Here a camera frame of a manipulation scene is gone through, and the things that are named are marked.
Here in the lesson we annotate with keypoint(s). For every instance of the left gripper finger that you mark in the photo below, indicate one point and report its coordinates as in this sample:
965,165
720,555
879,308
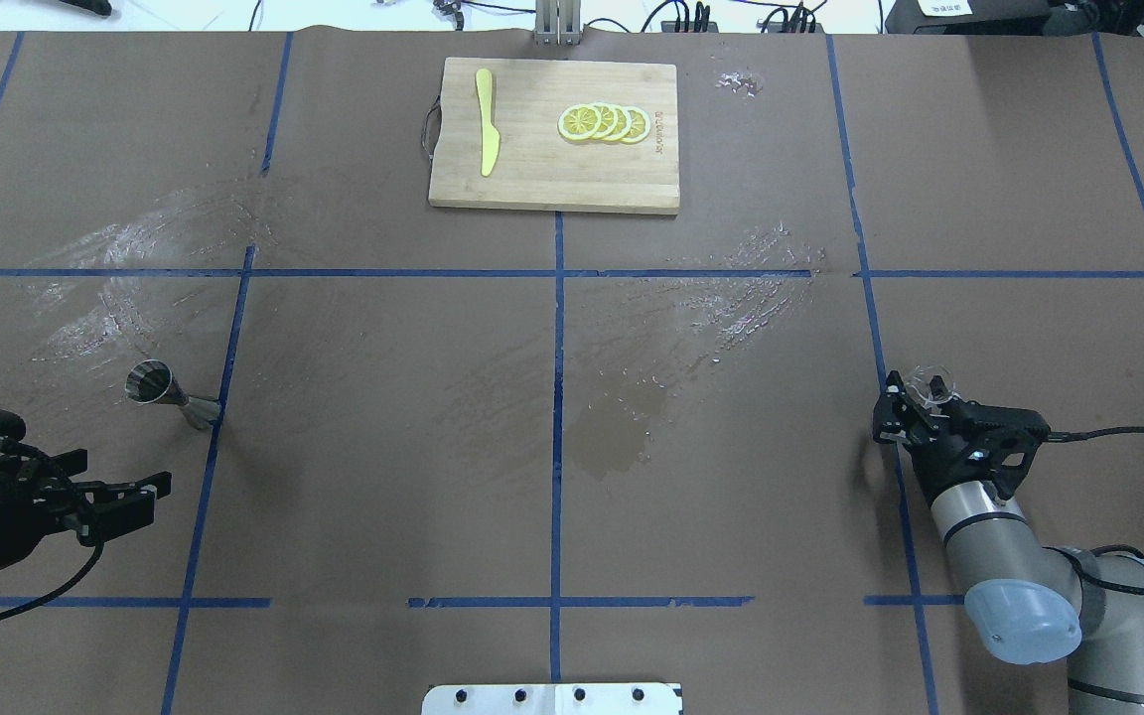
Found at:
74,463
112,513

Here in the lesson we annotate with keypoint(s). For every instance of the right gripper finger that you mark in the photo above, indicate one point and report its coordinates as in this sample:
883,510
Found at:
895,387
900,420

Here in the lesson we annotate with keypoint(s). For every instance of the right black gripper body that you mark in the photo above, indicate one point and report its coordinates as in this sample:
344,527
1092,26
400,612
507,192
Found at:
941,464

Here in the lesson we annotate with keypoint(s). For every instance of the aluminium frame post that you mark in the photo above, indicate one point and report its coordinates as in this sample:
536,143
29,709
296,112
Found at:
558,23

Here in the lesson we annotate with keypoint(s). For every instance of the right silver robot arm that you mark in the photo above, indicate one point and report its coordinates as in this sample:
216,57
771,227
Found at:
1029,603

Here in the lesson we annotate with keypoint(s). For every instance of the steel jigger measuring cup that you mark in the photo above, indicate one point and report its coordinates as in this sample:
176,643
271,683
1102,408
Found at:
154,382

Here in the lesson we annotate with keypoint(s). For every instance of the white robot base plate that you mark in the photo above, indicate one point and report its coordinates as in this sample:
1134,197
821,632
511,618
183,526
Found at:
555,698

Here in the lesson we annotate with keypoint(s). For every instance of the black box with label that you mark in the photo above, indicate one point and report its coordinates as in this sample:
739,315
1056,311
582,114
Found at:
970,18

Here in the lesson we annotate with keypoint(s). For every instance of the clear glass cup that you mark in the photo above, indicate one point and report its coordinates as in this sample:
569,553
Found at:
931,385

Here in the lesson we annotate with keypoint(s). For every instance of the bamboo cutting board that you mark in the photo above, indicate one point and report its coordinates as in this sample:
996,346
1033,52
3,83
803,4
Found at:
537,169

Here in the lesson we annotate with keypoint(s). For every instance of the brown paper table mat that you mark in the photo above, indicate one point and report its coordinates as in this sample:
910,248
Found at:
458,446

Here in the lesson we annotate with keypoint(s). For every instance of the yellow plastic knife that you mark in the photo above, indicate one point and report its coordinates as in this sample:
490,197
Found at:
484,81

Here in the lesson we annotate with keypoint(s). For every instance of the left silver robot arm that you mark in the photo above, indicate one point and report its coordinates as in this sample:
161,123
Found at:
42,495

